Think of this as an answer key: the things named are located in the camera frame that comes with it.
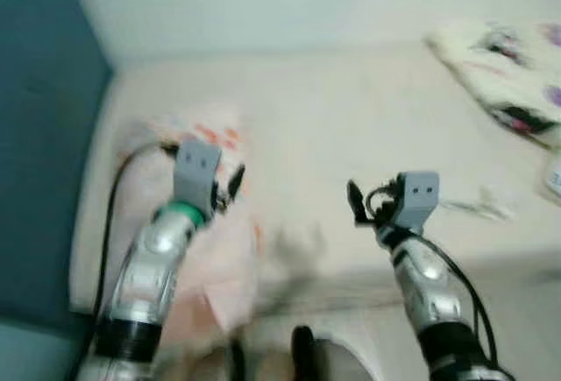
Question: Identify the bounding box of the pink pillow with orange dots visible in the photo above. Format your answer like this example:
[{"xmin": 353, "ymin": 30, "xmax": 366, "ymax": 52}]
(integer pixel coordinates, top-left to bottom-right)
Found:
[{"xmin": 114, "ymin": 109, "xmax": 264, "ymax": 347}]

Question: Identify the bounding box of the clear plastic wrapper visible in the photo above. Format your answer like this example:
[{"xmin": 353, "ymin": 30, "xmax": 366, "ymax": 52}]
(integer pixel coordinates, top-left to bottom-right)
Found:
[{"xmin": 438, "ymin": 187, "xmax": 518, "ymax": 222}]

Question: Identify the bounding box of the white book with blue letters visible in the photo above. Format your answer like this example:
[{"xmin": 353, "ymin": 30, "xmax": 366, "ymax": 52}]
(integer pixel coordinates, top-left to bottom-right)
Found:
[{"xmin": 543, "ymin": 158, "xmax": 561, "ymax": 202}]

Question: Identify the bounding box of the cream cartoon print blanket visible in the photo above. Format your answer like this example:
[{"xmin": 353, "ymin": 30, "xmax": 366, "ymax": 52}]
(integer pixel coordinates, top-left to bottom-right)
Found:
[{"xmin": 425, "ymin": 20, "xmax": 561, "ymax": 150}]

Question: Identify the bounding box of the bed with beige sheet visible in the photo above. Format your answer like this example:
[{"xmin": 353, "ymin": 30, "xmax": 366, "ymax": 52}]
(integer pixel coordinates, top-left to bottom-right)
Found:
[{"xmin": 70, "ymin": 39, "xmax": 561, "ymax": 312}]

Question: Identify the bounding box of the robot right leg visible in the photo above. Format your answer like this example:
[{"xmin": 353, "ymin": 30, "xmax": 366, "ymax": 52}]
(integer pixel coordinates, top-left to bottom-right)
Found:
[{"xmin": 292, "ymin": 324, "xmax": 378, "ymax": 381}]

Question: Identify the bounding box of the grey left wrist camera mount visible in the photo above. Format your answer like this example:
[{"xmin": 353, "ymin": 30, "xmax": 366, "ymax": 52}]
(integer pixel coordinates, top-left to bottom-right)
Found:
[{"xmin": 174, "ymin": 140, "xmax": 222, "ymax": 215}]

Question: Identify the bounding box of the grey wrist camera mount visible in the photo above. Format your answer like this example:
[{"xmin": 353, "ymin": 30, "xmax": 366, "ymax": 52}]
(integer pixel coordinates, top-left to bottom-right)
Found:
[
  {"xmin": 174, "ymin": 140, "xmax": 222, "ymax": 215},
  {"xmin": 394, "ymin": 171, "xmax": 439, "ymax": 233}
]

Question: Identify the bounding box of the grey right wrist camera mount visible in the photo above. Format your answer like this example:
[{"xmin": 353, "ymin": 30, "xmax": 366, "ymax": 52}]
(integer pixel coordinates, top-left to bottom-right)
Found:
[{"xmin": 394, "ymin": 171, "xmax": 439, "ymax": 233}]

